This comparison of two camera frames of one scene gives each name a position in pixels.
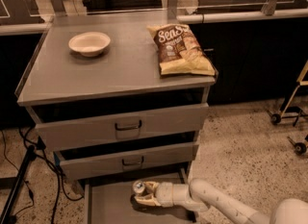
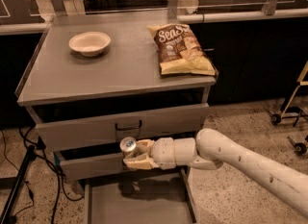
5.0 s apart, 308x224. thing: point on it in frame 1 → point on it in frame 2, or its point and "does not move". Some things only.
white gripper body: (164, 193) → (163, 153)
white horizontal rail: (239, 16) does not move
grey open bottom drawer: (113, 202) does not move
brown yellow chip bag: (178, 51) does not move
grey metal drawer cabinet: (95, 93) does not move
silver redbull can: (139, 186) → (128, 143)
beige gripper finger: (148, 200) → (142, 162)
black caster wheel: (299, 147) does not move
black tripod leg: (16, 185) does not move
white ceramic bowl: (89, 43) does not move
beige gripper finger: (150, 184) → (143, 146)
